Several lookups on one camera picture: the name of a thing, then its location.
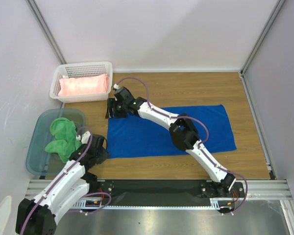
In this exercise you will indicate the white perforated plastic basket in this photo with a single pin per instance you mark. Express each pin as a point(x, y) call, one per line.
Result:
point(78, 70)

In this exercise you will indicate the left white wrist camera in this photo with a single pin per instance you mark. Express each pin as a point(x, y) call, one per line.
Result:
point(84, 138)

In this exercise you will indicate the left aluminium frame post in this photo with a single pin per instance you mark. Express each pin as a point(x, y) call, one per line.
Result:
point(37, 14)

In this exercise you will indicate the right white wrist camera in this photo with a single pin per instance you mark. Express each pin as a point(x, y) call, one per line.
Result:
point(116, 86)

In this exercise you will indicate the blue translucent plastic tub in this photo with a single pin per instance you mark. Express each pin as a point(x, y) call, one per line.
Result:
point(38, 161)

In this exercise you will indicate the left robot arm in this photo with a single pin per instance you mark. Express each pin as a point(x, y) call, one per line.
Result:
point(41, 215)

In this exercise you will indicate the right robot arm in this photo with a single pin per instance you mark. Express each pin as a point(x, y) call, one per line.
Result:
point(184, 135)

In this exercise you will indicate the aluminium frame post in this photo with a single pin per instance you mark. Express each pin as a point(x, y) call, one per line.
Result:
point(37, 14)
point(268, 25)

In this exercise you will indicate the blue towel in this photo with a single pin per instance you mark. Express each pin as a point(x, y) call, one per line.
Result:
point(133, 137)

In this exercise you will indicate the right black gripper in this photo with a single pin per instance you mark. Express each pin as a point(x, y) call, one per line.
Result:
point(115, 107)

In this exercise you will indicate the pink towel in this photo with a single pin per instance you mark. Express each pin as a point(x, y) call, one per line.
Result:
point(84, 85)

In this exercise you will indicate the slotted aluminium rail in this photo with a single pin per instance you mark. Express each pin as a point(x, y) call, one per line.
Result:
point(254, 190)

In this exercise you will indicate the right aluminium frame post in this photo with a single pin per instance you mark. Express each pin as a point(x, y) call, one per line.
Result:
point(268, 25)

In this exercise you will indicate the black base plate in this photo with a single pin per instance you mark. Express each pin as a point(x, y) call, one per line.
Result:
point(166, 193)

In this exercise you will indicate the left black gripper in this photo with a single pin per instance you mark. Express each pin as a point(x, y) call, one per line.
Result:
point(105, 155)

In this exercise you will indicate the green towel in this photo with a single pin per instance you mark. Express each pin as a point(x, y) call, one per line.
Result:
point(65, 142)

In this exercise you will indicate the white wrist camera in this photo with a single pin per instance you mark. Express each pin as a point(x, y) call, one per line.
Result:
point(84, 138)
point(116, 86)

